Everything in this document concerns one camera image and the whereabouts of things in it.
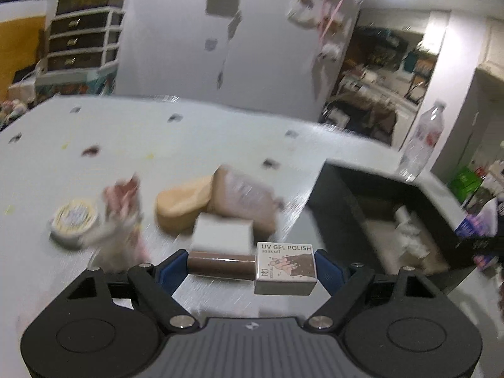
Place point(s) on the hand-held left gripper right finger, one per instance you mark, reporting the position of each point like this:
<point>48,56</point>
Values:
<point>325,268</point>

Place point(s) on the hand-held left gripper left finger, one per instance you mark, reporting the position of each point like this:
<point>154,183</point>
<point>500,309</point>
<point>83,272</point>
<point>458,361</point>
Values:
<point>174,268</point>

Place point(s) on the brown-capped nail polish bottle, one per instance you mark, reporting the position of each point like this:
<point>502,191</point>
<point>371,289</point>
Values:
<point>283,269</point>

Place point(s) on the black storage box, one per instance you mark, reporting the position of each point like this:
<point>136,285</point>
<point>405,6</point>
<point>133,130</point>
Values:
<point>342,201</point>

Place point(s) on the white adapter block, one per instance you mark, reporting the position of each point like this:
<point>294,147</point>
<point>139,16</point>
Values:
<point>222,230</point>

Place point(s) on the beige sponge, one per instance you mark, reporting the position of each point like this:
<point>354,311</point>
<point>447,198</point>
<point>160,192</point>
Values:
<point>181,202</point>

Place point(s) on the pink and white soft object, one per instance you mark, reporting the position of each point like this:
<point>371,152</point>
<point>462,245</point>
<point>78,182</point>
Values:
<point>124,220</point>

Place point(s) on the round tin with yellow lid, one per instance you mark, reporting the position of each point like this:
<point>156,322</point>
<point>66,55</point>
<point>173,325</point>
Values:
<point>73,220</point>

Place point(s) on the purple floral tissue box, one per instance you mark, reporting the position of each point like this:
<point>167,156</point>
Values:
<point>478,220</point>

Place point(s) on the clear plastic water bottle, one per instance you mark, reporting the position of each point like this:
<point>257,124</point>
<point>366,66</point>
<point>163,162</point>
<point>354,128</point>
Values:
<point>421,138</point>

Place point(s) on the green plastic bag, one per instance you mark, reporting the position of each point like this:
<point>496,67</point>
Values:
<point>464,183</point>

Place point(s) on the white drawer cabinet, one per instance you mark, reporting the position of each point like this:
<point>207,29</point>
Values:
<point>78,43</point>

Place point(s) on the white plush wall toy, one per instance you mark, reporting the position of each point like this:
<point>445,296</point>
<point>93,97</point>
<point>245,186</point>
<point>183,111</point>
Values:
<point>330,50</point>

